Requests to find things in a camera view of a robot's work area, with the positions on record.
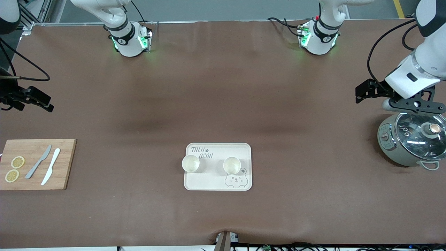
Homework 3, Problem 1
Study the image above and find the white paper cup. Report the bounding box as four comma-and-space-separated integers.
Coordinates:
223, 156, 242, 175

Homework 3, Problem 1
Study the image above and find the glass pot lid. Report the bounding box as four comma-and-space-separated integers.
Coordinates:
395, 112, 446, 161

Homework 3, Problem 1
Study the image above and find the grey green cooking pot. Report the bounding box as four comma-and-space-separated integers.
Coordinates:
377, 112, 446, 171

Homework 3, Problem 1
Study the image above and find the grey plastic knife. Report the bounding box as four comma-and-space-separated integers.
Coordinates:
25, 145, 52, 179

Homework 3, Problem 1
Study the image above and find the white plastic knife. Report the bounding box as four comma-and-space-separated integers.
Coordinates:
41, 148, 61, 186

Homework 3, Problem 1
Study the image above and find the wooden cutting board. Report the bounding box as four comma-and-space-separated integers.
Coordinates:
0, 139, 77, 191

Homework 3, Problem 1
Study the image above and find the brown table cover mat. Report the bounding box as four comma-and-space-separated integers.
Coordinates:
0, 19, 446, 249

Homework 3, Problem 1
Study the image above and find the cream bear print tray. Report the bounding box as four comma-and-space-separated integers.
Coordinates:
184, 143, 252, 191

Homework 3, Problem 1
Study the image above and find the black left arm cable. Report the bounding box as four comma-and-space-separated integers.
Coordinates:
368, 19, 417, 88
402, 23, 424, 51

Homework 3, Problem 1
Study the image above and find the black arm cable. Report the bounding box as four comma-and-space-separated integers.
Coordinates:
0, 37, 51, 82
402, 23, 424, 51
368, 19, 417, 88

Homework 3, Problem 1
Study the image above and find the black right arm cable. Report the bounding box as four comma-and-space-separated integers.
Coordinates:
0, 37, 51, 82

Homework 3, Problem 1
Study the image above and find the aluminium frame profile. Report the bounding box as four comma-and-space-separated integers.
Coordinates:
19, 0, 56, 32

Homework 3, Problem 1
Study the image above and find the black left base cable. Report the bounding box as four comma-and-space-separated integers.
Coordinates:
268, 17, 303, 37

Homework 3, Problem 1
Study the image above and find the black base cable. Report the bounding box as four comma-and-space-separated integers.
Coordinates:
131, 0, 147, 23
268, 17, 303, 37

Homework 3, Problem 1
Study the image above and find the black right base cable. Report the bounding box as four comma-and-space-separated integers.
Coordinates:
131, 0, 147, 23

